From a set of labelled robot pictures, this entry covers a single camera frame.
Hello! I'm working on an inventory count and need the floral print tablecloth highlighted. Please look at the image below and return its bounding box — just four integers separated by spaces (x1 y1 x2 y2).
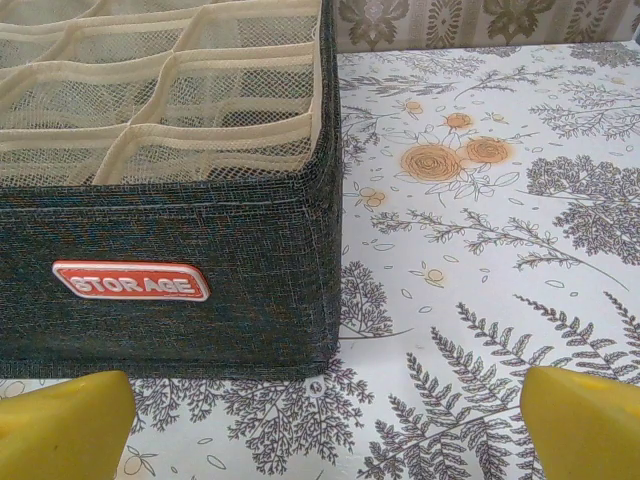
0 42 640 480

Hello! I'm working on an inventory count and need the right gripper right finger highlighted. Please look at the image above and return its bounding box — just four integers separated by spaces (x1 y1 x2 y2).
519 367 640 480

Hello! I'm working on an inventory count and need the dark grey fabric storage organizer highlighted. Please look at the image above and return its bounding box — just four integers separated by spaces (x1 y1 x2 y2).
0 0 344 379

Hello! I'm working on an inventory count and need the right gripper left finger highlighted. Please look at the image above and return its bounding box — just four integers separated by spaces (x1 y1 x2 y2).
0 369 137 480

